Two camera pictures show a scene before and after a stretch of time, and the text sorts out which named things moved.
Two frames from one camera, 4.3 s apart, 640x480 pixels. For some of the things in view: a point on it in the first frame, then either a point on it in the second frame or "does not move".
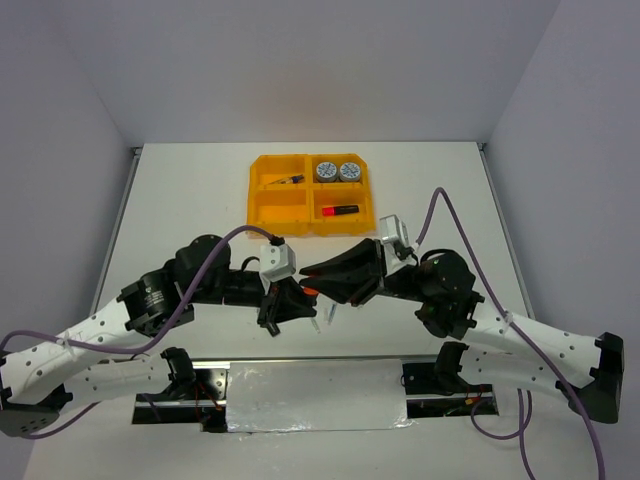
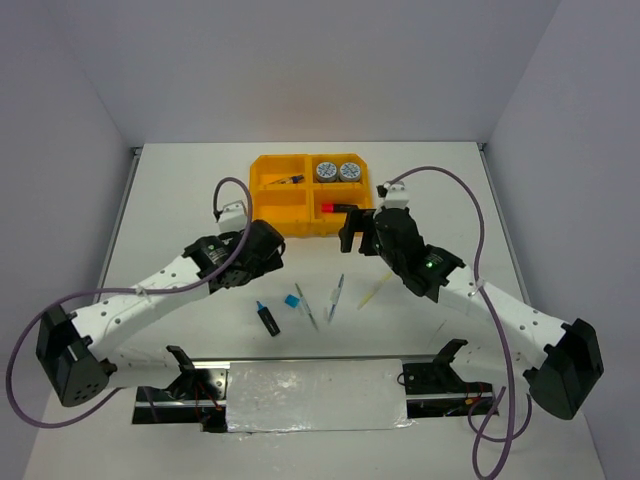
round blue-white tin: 349,172 does not move
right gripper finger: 355,290 to 346,235
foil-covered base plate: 322,395 does not move
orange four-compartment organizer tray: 310,194 does not move
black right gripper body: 398,284 to 371,245
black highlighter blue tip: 273,328 does not move
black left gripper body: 242,287 to 273,262
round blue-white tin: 326,172 does not move
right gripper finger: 363,261 to 360,219
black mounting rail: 206,401 does not move
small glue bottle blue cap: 288,180 does not move
